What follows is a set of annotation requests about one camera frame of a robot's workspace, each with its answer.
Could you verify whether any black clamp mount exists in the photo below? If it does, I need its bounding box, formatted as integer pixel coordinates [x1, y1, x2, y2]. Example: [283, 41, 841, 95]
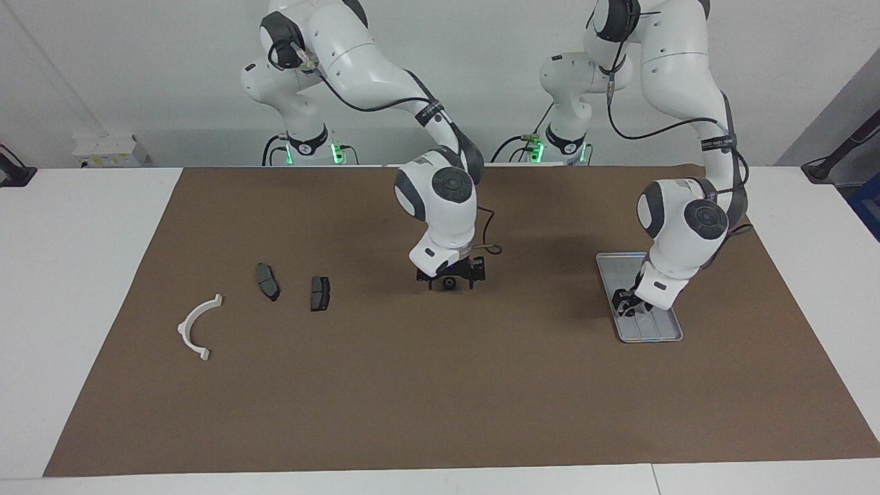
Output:
[0, 144, 36, 188]

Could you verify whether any white semicircular plastic bracket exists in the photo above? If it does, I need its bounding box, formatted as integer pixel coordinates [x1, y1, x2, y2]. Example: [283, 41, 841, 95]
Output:
[177, 294, 224, 362]

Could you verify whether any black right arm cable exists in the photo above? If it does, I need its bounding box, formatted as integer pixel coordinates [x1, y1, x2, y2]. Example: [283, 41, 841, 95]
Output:
[272, 38, 503, 256]

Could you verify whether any black left base cable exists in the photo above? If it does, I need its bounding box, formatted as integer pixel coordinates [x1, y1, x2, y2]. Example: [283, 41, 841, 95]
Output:
[491, 103, 556, 163]

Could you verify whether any brown table mat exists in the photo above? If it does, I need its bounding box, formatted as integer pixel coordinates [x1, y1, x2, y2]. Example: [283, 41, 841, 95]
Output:
[43, 165, 880, 478]

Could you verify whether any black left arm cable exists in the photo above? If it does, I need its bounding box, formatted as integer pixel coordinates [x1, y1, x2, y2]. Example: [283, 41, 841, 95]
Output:
[605, 21, 754, 269]

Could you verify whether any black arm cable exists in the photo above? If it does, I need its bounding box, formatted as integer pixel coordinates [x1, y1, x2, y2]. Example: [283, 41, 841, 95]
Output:
[272, 38, 503, 256]
[605, 21, 754, 269]

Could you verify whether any blue crate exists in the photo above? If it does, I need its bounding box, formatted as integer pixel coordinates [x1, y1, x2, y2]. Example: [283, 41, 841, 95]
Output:
[847, 172, 880, 243]

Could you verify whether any long dark grey brake pad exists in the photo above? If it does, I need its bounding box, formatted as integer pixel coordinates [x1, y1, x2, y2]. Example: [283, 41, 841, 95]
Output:
[255, 263, 281, 303]

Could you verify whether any silver metal tray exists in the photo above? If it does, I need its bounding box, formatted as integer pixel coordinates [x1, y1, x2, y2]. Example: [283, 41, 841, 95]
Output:
[595, 252, 684, 343]

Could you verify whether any white box with yellow labels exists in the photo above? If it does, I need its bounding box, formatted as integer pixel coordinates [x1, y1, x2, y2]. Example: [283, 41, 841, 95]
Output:
[72, 134, 149, 169]

